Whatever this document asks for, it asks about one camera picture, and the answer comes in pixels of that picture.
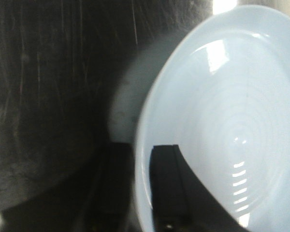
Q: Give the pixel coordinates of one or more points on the light blue plate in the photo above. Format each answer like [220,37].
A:
[223,97]

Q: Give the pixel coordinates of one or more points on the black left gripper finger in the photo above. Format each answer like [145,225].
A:
[180,201]

